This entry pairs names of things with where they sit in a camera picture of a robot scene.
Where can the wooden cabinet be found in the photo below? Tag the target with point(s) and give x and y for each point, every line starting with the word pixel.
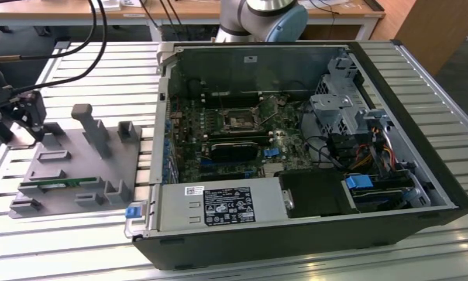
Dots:
pixel 432 29

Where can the black PC case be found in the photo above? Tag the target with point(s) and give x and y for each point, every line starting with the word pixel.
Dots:
pixel 257 251

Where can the green RAM stick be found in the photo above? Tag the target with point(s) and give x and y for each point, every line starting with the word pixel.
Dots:
pixel 58 182

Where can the black graphics card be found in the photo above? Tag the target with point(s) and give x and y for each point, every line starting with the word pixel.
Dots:
pixel 233 152

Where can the silver chipset heatsink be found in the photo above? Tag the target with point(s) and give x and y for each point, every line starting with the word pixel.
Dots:
pixel 273 169

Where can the metal locking lever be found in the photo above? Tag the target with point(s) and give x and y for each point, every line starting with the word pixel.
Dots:
pixel 262 113

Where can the blue motherboard connector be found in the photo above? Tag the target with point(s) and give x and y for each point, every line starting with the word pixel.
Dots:
pixel 269 152

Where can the blue case latch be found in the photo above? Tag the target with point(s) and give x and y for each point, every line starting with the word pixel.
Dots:
pixel 133 212

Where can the silver power supply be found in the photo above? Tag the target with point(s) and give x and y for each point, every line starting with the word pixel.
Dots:
pixel 170 205

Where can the blue disk carrier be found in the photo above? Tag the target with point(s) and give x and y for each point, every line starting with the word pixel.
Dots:
pixel 359 183

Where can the silver disk bay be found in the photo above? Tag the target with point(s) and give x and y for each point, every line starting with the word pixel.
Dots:
pixel 327 102

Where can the CPU socket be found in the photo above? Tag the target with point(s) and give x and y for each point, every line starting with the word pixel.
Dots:
pixel 237 120

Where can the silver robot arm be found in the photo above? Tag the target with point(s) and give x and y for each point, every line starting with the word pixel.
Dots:
pixel 265 11

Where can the black RAM slot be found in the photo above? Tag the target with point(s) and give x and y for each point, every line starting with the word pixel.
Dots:
pixel 237 134
pixel 240 139

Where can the wooden desk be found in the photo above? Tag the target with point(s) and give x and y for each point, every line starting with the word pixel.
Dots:
pixel 42 13

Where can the grey parts rack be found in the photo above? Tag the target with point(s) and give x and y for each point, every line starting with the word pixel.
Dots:
pixel 73 167

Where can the green motherboard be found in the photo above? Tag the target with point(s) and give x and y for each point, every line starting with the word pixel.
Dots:
pixel 292 128

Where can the black plastic shroud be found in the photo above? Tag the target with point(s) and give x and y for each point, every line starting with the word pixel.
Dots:
pixel 316 193

